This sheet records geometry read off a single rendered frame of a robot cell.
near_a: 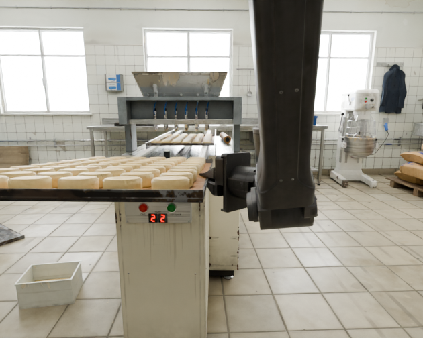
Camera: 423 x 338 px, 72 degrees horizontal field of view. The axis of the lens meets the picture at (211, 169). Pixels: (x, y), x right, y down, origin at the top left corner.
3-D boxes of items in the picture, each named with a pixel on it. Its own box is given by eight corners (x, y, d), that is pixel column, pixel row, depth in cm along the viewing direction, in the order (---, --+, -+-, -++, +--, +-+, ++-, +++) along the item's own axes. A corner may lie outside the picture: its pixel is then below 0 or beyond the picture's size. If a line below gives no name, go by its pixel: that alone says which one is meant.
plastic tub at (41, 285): (84, 282, 189) (81, 260, 186) (74, 304, 168) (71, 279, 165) (33, 287, 184) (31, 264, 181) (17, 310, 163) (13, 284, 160)
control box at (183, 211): (127, 219, 109) (125, 183, 106) (192, 219, 109) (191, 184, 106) (125, 222, 105) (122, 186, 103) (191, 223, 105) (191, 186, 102)
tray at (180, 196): (203, 202, 34) (203, 190, 34) (-130, 200, 35) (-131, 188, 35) (212, 163, 94) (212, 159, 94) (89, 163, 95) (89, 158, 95)
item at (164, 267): (157, 281, 191) (152, 145, 173) (209, 282, 191) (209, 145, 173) (124, 377, 122) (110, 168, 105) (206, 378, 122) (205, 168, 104)
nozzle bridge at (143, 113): (135, 147, 206) (132, 98, 199) (237, 147, 205) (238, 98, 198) (120, 155, 174) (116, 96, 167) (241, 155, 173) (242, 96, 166)
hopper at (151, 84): (144, 98, 197) (142, 77, 195) (226, 98, 197) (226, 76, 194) (131, 96, 169) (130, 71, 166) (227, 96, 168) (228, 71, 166)
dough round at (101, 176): (117, 184, 47) (117, 171, 47) (105, 188, 42) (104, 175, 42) (87, 183, 47) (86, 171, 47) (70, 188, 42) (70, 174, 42)
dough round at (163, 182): (191, 196, 36) (191, 180, 36) (150, 197, 36) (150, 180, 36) (188, 189, 41) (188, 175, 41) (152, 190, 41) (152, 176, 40)
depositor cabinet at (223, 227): (163, 213, 316) (160, 136, 299) (229, 214, 315) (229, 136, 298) (128, 282, 191) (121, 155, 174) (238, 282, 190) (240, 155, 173)
